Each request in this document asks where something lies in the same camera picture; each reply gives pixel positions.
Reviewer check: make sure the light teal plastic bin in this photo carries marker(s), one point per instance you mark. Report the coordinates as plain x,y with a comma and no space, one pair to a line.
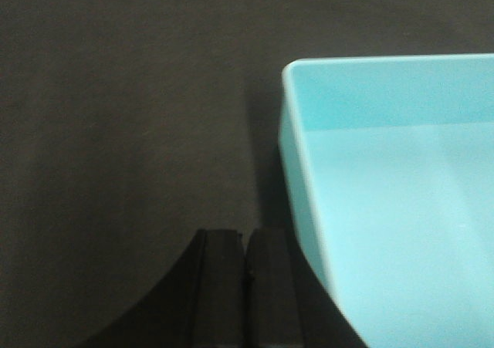
389,170

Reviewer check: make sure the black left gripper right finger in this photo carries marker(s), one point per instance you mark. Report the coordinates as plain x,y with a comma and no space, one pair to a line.
276,316

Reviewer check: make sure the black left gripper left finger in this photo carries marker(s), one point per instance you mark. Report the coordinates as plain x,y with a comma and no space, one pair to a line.
199,303

